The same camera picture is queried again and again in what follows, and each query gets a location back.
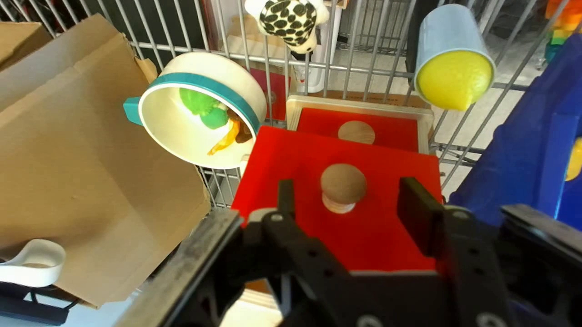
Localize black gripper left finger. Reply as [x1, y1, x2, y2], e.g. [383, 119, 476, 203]
[274, 177, 297, 223]

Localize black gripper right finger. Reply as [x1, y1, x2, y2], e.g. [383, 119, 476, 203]
[396, 176, 487, 327]

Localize red drawer with wooden knob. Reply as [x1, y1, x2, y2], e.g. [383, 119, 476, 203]
[228, 125, 443, 276]
[294, 107, 423, 152]

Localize orange brown toy food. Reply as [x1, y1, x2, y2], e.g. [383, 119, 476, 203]
[206, 114, 254, 156]

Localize blue plastic bin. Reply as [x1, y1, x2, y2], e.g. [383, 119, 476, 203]
[448, 32, 582, 232]

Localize green toy vegetable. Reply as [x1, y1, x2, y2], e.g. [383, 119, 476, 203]
[177, 87, 232, 130]

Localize light blue tube yellow cap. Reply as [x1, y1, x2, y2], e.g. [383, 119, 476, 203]
[412, 1, 497, 112]

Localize black white spotted toy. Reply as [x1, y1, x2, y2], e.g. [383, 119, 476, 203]
[243, 0, 332, 54]

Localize brown cardboard box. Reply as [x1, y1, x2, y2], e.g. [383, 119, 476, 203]
[0, 12, 212, 308]

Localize white bowl teal handles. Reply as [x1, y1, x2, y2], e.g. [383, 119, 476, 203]
[121, 50, 268, 170]

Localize silver edged mount plate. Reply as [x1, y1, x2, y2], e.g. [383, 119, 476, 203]
[114, 206, 243, 327]

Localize silver wire shelf rack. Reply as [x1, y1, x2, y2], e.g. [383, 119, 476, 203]
[0, 0, 582, 210]

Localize white plastic handle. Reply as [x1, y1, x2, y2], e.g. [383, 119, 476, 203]
[0, 237, 66, 290]

